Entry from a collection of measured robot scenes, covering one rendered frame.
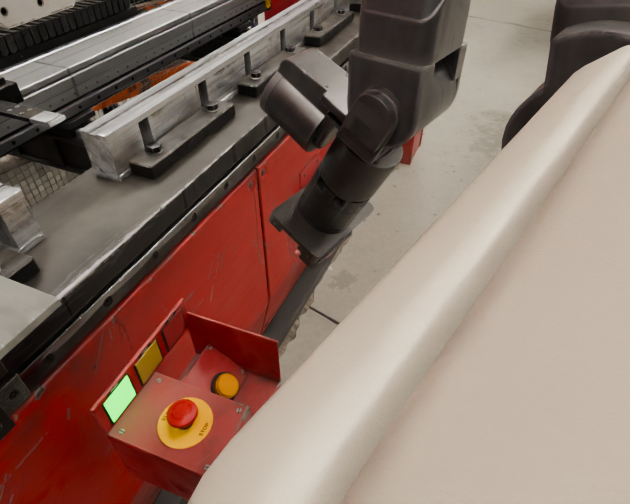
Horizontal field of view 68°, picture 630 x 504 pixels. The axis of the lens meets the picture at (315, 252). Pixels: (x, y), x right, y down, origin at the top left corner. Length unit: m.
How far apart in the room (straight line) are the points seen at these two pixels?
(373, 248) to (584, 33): 1.85
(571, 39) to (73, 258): 0.71
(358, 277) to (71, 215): 1.29
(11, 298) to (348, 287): 1.47
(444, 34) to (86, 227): 0.67
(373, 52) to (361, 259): 1.71
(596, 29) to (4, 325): 0.53
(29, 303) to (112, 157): 0.43
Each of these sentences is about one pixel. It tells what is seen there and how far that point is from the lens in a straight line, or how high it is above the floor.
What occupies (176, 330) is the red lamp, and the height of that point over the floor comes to 0.81.
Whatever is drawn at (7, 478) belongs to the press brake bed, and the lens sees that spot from 0.85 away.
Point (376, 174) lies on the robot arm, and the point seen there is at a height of 1.15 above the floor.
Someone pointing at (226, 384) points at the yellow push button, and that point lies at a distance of 0.76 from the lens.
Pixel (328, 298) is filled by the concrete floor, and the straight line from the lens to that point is 1.85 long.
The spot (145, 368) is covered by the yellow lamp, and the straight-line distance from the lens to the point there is 0.71.
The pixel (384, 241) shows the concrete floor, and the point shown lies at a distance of 2.12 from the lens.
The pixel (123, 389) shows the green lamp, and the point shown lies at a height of 0.82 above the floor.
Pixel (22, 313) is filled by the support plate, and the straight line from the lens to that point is 0.56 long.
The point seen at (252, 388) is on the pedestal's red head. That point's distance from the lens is 0.78.
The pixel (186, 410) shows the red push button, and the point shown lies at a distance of 0.66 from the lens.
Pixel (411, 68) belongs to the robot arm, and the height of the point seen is 1.25.
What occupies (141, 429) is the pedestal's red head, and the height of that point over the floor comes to 0.78.
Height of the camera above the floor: 1.36
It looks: 42 degrees down
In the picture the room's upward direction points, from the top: straight up
